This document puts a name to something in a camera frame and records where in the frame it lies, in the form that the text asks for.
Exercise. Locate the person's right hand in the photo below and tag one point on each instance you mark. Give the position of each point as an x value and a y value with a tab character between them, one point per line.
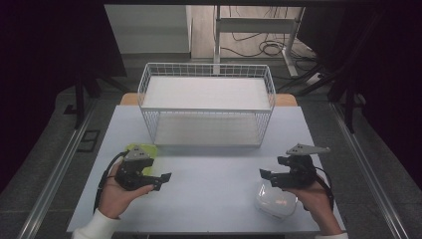
315	200

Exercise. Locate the metal floor rail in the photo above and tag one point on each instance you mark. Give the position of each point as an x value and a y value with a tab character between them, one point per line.
53	179
368	172

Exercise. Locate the black stand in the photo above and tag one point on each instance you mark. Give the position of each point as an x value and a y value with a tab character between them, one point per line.
79	99
348	99

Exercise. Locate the yellow-green plastic item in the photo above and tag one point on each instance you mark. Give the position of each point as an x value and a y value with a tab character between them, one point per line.
151	151

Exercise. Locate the white power strip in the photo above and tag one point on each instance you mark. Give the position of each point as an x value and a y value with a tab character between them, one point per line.
314	78

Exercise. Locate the wooden table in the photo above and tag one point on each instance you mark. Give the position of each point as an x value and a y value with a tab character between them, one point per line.
288	99

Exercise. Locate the white cabinet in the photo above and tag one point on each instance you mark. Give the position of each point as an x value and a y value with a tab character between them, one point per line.
149	30

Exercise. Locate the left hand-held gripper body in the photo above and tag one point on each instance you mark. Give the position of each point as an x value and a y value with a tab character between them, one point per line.
132	172

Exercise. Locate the white metal desk frame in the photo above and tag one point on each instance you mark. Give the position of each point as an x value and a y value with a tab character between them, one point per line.
255	25

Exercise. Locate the black rectangular floor frame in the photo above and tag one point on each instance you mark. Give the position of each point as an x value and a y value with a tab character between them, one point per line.
89	141

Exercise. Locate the white plastic box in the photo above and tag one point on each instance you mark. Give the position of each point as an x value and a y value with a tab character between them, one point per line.
273	202

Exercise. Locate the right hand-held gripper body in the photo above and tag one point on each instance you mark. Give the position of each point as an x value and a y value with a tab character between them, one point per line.
300	174

